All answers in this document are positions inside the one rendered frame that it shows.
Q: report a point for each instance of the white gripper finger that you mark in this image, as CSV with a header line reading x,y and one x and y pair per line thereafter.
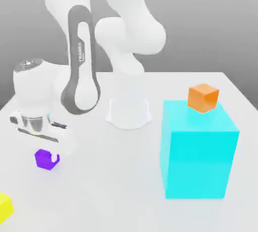
x,y
54,158

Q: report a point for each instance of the small orange cube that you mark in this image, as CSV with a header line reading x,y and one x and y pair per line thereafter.
x,y
198,99

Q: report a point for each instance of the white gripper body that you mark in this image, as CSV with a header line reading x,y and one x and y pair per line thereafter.
x,y
60,145

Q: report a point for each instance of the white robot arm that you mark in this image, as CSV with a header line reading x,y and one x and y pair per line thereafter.
x,y
129,34

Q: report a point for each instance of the large cyan box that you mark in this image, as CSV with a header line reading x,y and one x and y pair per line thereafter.
x,y
201,161

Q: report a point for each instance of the small yellow cube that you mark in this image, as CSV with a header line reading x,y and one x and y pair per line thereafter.
x,y
5,207

